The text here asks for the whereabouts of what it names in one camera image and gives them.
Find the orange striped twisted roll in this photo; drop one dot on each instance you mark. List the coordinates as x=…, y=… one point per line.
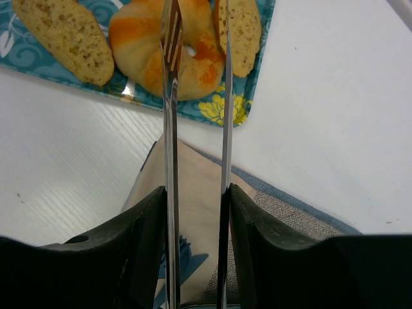
x=134, y=35

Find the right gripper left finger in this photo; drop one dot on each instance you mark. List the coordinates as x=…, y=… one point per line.
x=114, y=265

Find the brown-crust bread slice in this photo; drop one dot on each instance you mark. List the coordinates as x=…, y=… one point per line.
x=242, y=19

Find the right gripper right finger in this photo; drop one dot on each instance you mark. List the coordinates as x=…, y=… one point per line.
x=279, y=267

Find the blue beige cloth placemat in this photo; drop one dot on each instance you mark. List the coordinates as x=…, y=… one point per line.
x=199, y=179

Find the teal floral serving tray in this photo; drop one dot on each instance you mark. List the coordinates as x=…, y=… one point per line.
x=21, y=52

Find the metal serving tongs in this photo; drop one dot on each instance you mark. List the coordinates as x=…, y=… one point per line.
x=170, y=45

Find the oval tan bread slice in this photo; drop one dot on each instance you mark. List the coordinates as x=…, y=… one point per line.
x=70, y=32

